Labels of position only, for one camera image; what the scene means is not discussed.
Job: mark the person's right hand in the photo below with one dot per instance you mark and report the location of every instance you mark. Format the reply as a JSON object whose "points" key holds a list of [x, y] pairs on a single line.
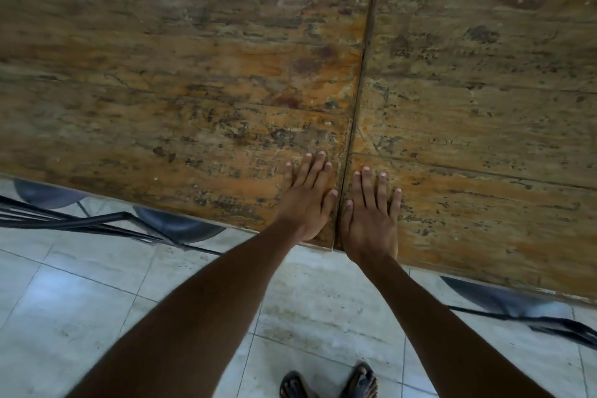
{"points": [[371, 230]]}

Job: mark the person's left hand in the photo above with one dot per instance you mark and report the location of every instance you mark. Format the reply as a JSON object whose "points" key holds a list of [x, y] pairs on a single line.
{"points": [[303, 206]]}

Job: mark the person's left middle finger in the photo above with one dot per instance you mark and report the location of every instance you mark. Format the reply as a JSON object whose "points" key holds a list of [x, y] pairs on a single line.
{"points": [[316, 170]]}

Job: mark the person's left thumb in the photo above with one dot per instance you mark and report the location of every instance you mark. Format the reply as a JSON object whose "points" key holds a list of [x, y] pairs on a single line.
{"points": [[329, 204]]}

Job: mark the person's left little finger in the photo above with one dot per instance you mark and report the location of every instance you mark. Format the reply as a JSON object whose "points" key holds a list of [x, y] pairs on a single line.
{"points": [[288, 174]]}

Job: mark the person's right middle finger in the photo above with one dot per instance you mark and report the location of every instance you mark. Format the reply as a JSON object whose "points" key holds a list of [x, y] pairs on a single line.
{"points": [[369, 187]]}

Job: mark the person's right thumb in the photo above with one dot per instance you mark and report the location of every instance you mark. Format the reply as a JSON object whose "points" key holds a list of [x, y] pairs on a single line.
{"points": [[347, 213]]}

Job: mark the person's right little finger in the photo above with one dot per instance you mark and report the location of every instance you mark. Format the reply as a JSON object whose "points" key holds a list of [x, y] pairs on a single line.
{"points": [[395, 204]]}

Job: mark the person's left forearm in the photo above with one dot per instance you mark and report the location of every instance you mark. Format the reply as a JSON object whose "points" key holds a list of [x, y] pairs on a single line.
{"points": [[196, 318]]}

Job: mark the person's right forearm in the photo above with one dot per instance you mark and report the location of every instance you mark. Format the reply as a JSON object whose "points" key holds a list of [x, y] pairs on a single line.
{"points": [[438, 337]]}

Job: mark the black metal chair blue seat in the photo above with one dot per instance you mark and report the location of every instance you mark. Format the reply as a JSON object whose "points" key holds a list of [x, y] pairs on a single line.
{"points": [[46, 195], [172, 225], [503, 302]]}

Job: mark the black sandal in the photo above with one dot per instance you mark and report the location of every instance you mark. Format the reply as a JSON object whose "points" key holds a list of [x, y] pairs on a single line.
{"points": [[361, 381], [293, 386]]}

